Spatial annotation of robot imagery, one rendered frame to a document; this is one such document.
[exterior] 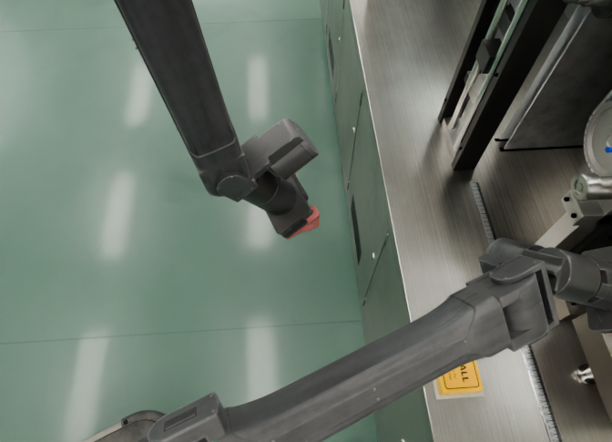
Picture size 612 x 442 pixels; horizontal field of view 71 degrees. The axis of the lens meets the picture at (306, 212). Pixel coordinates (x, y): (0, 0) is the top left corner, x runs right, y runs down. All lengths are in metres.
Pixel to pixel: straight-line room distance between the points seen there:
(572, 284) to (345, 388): 0.28
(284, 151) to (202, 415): 0.32
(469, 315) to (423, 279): 0.40
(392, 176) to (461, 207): 0.16
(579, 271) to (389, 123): 0.64
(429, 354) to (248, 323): 1.35
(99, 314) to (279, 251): 0.76
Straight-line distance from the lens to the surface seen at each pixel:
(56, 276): 2.11
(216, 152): 0.49
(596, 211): 0.78
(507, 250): 0.62
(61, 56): 3.01
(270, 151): 0.56
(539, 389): 0.90
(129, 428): 1.55
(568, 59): 0.96
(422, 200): 0.97
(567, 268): 0.56
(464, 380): 0.82
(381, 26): 1.36
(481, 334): 0.50
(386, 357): 0.46
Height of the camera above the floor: 1.69
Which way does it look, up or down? 59 degrees down
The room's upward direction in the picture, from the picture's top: straight up
